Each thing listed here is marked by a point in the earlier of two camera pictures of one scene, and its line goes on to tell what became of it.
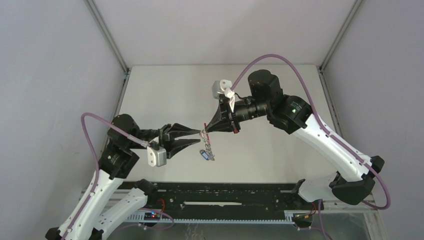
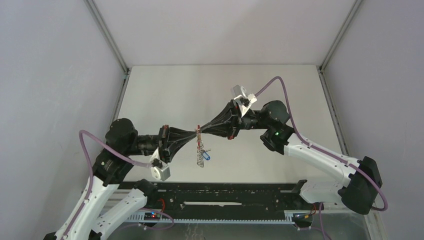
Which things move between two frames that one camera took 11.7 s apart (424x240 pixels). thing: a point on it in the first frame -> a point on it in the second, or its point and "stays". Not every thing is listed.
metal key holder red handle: (207, 143) -> (200, 162)
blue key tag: (204, 154) stays
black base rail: (229, 198) stays
